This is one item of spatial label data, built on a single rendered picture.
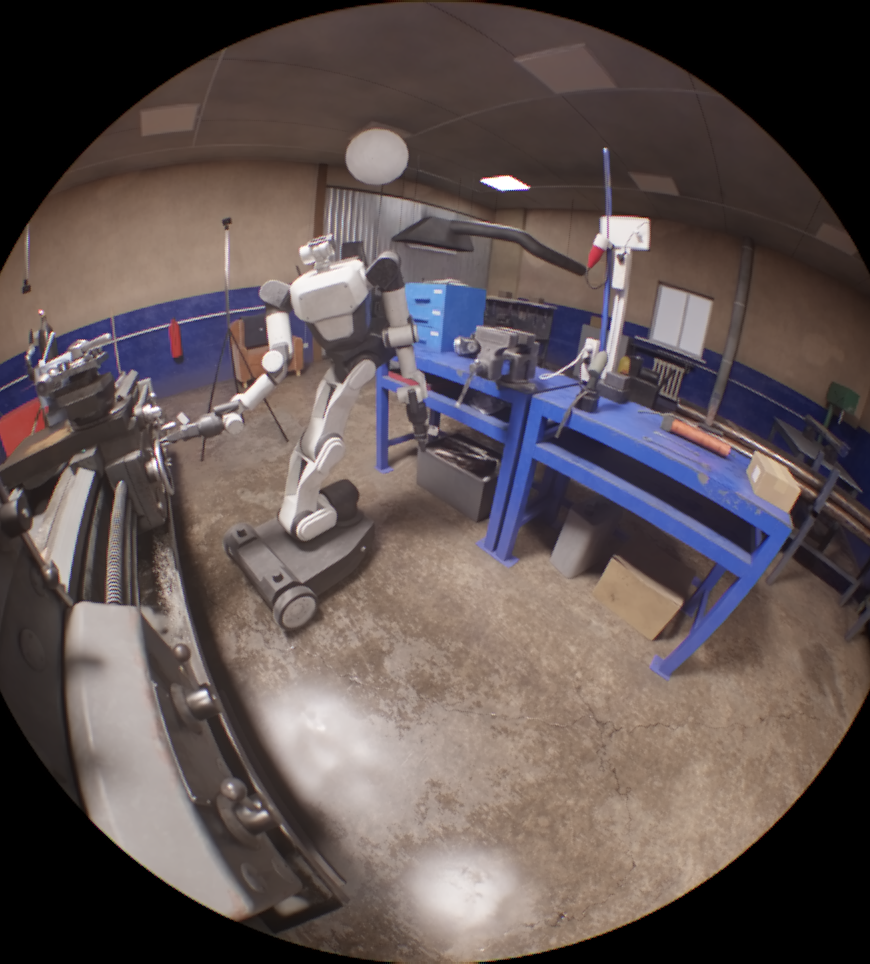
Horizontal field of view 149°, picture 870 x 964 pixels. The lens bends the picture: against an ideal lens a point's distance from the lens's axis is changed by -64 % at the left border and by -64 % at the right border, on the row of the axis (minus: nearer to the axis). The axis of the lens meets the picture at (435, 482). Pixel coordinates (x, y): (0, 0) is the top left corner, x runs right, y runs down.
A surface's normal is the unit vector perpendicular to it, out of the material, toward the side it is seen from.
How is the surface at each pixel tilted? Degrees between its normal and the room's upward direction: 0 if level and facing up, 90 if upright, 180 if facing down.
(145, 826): 32
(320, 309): 104
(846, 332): 90
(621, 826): 0
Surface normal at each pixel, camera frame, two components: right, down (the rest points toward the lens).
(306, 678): 0.07, -0.84
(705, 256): -0.74, 0.31
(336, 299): 0.06, 0.74
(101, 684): 0.46, -0.88
